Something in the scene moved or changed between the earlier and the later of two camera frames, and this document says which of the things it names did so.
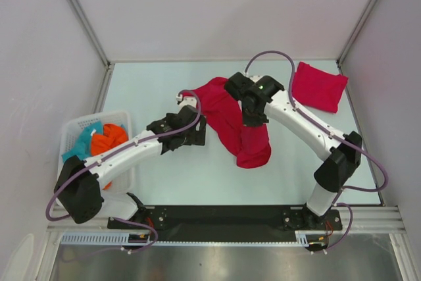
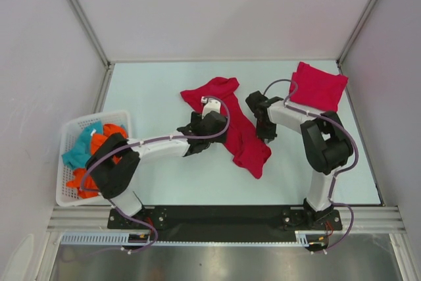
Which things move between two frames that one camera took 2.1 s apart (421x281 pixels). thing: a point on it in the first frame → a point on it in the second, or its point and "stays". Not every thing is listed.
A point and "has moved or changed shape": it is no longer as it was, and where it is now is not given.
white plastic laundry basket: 123,184 stays
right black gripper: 248,122 → 269,135
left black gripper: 197,136 → 196,118
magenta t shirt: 250,145 has moved or changed shape
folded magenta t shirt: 318,88 stays
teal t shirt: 81,145 stays
